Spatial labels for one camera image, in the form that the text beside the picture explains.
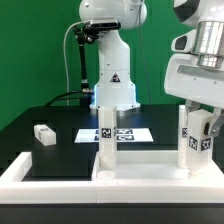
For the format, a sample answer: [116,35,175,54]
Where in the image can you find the white camera cable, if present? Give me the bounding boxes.
[63,20,91,93]

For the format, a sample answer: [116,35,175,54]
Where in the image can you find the marker tag sheet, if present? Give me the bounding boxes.
[74,128,153,143]

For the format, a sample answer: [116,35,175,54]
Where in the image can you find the black cables on table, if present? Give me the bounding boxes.
[44,90,84,107]

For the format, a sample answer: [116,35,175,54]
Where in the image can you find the black camera on mount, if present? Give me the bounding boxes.
[83,21,121,35]

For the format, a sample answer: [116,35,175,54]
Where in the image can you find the white desk tabletop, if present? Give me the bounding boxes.
[92,150,224,188]

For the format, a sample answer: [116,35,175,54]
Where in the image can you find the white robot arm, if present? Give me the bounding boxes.
[79,0,224,137]

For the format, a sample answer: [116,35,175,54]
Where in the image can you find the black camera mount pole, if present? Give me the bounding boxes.
[73,25,98,107]

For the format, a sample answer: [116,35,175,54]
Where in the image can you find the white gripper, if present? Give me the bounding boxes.
[164,29,224,137]

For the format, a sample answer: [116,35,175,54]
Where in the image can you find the white U-shaped fence frame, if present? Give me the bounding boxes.
[0,152,224,204]

